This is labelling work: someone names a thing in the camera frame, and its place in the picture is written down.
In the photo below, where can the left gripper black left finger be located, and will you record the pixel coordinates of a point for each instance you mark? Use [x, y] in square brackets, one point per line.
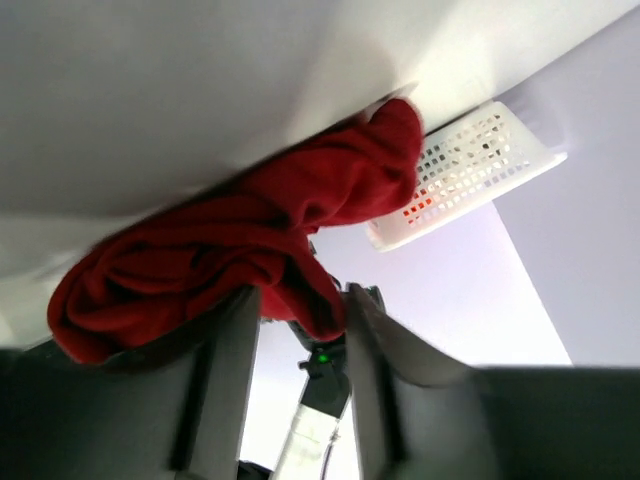
[172, 409]

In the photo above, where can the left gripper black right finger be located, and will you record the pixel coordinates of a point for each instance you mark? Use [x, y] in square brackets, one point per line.
[421, 414]

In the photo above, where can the dark red t-shirt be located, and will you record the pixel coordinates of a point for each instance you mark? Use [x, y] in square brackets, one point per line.
[155, 276]

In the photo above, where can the white plastic basket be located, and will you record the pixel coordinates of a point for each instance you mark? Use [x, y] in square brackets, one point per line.
[465, 165]

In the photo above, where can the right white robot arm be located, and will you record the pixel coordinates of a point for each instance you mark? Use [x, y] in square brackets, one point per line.
[314, 428]

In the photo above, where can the rolled orange t-shirt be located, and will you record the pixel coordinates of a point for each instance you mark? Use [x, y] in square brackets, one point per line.
[421, 211]

